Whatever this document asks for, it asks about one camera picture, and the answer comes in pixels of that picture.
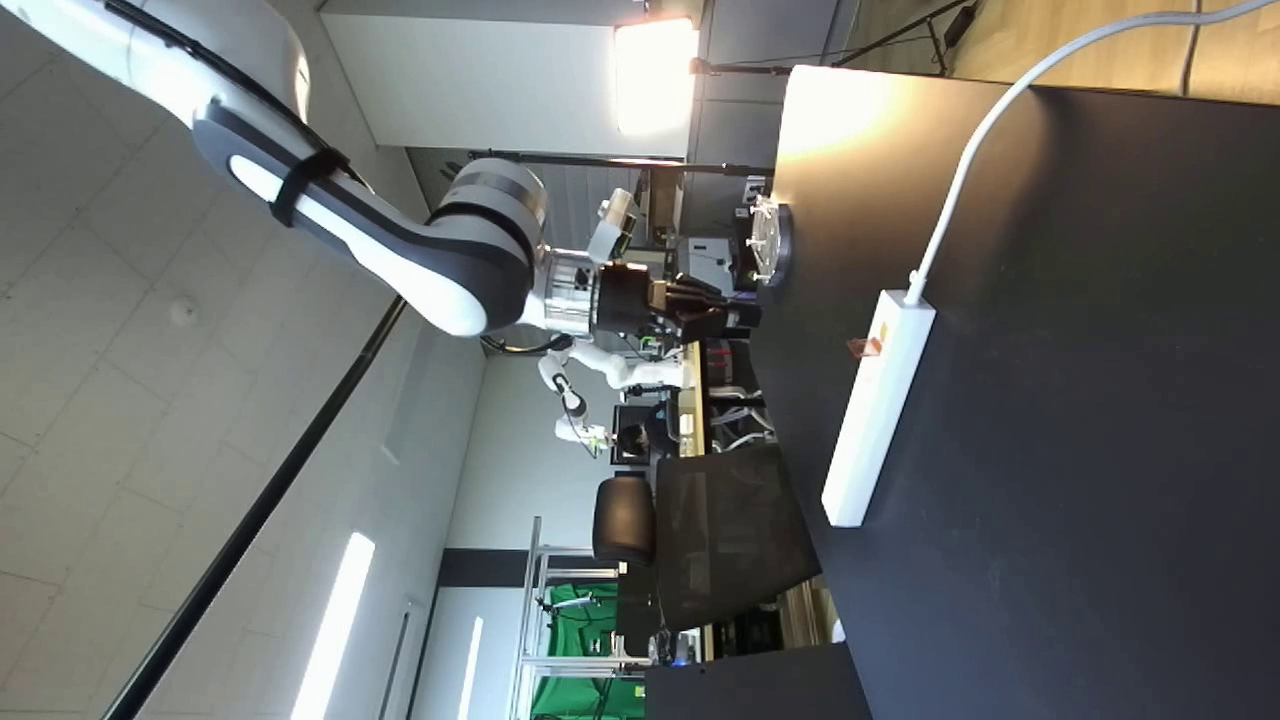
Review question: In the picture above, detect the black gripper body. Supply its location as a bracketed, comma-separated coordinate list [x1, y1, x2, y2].
[589, 258, 666, 338]

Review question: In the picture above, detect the white power strip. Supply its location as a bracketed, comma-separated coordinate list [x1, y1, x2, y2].
[817, 287, 940, 533]

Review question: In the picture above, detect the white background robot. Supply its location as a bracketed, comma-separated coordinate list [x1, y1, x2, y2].
[534, 333, 632, 463]

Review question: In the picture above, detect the wooden desk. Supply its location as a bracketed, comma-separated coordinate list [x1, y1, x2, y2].
[676, 337, 708, 463]

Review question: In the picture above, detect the round metal plate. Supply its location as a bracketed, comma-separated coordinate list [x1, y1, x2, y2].
[739, 184, 800, 296]

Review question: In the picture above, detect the black mesh office chair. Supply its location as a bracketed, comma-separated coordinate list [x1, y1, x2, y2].
[590, 434, 822, 634]

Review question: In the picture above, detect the green box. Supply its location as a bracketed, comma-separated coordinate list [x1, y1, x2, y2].
[530, 576, 653, 720]

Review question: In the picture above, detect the dark partition panel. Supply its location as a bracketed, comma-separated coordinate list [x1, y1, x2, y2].
[639, 638, 874, 720]

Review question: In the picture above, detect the long ceiling light strip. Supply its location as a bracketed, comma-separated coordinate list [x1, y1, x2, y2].
[288, 528, 379, 720]

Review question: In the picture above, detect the white metal frame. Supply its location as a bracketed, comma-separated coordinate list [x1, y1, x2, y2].
[514, 517, 632, 672]

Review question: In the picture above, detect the white power cable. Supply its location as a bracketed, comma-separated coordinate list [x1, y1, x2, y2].
[905, 0, 1280, 302]

